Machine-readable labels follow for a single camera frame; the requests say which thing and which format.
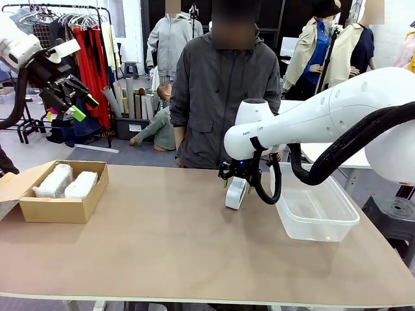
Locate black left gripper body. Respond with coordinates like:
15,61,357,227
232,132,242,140
30,58,73,94

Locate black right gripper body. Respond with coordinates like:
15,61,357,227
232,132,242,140
218,159,261,180

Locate unwrapped white clock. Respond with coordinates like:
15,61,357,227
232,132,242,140
224,178,248,210

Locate bubble-wrapped white clock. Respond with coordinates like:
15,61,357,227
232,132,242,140
32,163,74,199
64,170,99,200

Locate person's right forearm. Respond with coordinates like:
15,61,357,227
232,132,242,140
173,126,186,165

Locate red hanging garments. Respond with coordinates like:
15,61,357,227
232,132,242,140
72,27,112,129

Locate black hanging garment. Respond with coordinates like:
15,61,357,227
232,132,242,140
48,17,80,78

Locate tall grey paper roll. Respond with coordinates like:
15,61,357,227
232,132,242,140
125,76,137,119

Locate cream hanging garment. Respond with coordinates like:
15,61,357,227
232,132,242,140
100,21,122,77

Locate small grey stool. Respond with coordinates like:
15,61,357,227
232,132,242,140
123,60,139,79

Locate dark storage bin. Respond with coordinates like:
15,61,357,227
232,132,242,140
114,116,154,141

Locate clear plastic container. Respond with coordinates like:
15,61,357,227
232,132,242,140
268,161,361,242

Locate black metal clothes rack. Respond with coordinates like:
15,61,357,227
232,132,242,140
1,3,113,148

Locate person in dark grey jacket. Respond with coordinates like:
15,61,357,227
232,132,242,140
169,30,283,170

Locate child mannequin in green shirt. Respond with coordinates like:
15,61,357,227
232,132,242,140
129,81,178,152

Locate open brown cardboard box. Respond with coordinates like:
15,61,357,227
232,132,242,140
0,159,110,225

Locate white monitor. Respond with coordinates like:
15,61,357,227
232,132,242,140
279,35,302,56

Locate black plastic stool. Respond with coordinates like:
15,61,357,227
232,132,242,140
361,193,415,257

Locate mannequin in beige coat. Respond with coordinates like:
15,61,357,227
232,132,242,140
283,0,342,92

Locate mannequin in cream jacket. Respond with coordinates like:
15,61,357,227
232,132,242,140
326,21,377,87

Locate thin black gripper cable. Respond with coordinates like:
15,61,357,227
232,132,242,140
249,137,282,205

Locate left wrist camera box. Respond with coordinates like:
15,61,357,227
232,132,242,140
43,39,82,64

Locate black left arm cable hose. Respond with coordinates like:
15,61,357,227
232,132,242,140
0,65,30,131

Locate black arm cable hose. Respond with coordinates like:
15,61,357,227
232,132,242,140
289,101,415,187
0,65,30,131

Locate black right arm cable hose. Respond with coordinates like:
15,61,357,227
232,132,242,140
289,101,415,187

